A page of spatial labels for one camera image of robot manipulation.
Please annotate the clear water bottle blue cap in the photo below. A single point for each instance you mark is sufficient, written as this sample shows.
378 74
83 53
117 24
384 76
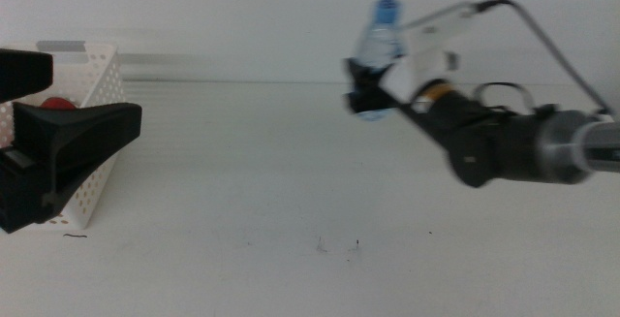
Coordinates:
380 45

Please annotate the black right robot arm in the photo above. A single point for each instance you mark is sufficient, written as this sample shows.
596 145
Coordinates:
508 147

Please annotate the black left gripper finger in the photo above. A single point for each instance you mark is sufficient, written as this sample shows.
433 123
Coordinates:
24 74
80 135

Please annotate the white perforated plastic basket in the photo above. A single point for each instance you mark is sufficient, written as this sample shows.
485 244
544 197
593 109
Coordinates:
104 84

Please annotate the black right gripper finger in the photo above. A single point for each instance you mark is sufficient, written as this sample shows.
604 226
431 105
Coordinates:
363 89

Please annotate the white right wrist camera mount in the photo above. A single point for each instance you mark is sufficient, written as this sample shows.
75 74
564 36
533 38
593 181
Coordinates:
416 74

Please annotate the red soda can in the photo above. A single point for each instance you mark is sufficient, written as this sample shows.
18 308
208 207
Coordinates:
58 104

